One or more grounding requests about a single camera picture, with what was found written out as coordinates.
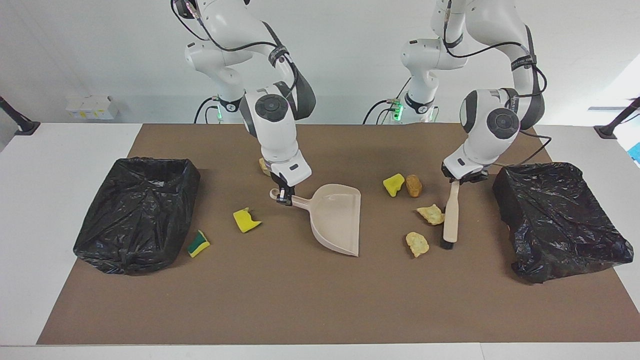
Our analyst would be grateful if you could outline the beige brush black bristles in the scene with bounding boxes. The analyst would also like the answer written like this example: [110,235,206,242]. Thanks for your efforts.
[439,180,461,251]

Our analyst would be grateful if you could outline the jagged beige chunk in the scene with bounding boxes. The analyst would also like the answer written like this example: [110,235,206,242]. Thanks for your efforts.
[416,203,446,226]

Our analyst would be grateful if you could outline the beige plastic dustpan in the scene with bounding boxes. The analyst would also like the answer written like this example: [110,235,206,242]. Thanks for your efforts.
[269,183,362,258]

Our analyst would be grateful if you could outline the yellow sponge chunk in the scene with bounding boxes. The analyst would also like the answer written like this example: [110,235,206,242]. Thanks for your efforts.
[382,173,406,198]

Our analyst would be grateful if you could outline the oval beige chunk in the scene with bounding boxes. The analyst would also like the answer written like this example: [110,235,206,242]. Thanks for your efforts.
[405,231,430,259]

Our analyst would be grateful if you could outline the black bag lined bin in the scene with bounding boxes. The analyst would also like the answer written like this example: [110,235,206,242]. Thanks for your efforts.
[73,157,202,276]
[492,161,635,285]

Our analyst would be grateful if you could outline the notched yellow sponge piece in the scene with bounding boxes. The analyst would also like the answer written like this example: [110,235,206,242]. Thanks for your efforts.
[232,207,263,234]

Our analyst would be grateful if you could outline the green yellow sponge piece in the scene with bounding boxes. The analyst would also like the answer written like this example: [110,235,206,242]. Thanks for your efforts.
[187,229,211,259]

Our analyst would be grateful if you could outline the brown table mat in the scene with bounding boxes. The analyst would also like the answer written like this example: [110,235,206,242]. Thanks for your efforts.
[36,123,640,346]

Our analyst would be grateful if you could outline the black angled stand pole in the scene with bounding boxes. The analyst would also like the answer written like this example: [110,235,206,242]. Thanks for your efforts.
[593,96,640,140]
[0,95,41,137]

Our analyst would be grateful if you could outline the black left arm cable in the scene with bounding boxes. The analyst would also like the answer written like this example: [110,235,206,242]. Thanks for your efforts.
[442,0,552,168]

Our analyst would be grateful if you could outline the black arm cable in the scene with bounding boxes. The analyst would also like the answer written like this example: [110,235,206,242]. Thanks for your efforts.
[442,0,552,168]
[171,0,301,101]

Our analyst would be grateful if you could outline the black base cable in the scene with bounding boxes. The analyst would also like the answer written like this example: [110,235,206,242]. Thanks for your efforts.
[363,99,396,125]
[194,96,221,125]

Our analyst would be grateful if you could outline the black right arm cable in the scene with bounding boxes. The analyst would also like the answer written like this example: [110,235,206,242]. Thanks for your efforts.
[171,0,301,101]

